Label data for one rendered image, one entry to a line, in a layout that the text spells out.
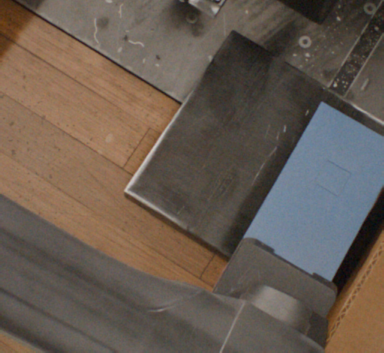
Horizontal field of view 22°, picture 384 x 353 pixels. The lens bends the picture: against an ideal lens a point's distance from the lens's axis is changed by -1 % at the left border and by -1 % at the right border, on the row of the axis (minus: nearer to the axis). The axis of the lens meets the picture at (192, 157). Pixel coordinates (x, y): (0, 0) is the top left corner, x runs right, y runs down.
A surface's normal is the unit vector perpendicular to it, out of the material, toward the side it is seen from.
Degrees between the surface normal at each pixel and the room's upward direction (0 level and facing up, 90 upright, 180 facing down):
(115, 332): 29
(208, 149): 0
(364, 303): 0
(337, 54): 0
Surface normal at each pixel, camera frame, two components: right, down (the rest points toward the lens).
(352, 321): 0.05, -0.25
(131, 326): 0.48, -0.01
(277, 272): -0.18, 0.19
